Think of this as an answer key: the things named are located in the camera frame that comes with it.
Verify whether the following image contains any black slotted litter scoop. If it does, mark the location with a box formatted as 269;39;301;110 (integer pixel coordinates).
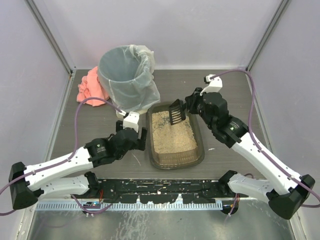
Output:
168;99;186;125

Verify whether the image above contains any dark translucent litter box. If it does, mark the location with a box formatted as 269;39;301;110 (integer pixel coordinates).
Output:
146;102;205;170

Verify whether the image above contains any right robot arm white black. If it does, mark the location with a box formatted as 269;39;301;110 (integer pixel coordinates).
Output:
185;87;316;220

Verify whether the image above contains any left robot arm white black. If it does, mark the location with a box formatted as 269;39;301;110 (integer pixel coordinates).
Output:
8;120;148;210

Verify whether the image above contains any beige cat litter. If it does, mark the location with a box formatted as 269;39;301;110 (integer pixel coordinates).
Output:
152;111;197;154

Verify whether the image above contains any pink cloth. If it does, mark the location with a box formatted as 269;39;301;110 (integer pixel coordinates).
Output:
76;66;110;103

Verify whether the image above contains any bin with translucent bag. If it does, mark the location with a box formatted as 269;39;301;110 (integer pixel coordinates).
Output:
97;44;161;114

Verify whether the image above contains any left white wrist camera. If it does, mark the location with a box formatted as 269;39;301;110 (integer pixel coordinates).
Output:
116;110;140;133

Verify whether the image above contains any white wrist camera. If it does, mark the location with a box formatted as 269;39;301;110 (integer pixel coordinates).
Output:
200;74;223;96
116;110;140;133

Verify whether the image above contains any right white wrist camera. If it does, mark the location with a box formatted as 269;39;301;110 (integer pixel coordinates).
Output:
200;74;223;96

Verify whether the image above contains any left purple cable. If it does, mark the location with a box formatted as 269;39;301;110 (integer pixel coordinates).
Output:
0;97;126;218

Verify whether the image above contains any purple cable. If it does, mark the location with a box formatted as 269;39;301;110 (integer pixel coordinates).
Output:
0;97;126;218
208;69;320;208

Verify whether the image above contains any black taped base rail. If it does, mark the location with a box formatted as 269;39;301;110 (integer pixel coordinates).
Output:
74;179;236;204

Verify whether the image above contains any grey slotted cable duct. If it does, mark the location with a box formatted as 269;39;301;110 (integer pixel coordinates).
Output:
35;200;223;211

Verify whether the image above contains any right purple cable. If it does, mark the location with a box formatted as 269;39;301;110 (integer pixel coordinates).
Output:
208;69;320;208

